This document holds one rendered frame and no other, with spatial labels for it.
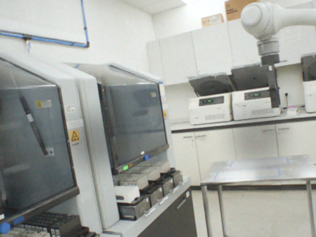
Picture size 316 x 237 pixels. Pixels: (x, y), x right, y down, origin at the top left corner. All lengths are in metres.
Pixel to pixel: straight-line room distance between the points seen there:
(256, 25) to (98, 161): 0.86
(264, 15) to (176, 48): 3.10
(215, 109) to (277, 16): 2.60
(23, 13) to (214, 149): 2.61
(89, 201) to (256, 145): 2.59
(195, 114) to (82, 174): 2.60
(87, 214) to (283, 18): 1.06
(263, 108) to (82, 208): 2.66
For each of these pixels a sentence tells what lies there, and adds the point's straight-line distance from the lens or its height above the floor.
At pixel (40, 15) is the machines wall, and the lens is 2.76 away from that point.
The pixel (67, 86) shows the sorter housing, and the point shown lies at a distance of 1.17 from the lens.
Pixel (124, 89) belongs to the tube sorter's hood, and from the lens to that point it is 1.47.
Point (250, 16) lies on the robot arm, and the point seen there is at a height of 1.52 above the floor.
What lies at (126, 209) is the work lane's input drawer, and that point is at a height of 0.79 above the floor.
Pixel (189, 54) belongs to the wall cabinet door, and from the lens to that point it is 3.94.
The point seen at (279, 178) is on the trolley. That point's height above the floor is 0.82.
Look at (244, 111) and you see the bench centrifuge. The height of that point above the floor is 1.01.
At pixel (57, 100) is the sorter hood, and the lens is 1.11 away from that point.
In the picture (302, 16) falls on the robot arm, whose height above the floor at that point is 1.49.
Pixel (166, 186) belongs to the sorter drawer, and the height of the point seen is 0.78.
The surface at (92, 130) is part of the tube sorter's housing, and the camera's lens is 1.25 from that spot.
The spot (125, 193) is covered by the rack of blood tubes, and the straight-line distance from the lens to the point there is 1.38.
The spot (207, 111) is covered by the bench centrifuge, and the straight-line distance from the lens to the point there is 3.56.
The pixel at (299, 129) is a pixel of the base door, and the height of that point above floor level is 0.73.
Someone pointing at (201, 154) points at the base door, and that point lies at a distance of 3.68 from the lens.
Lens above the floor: 1.28
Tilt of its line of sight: 3 degrees down
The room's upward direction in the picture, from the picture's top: 9 degrees counter-clockwise
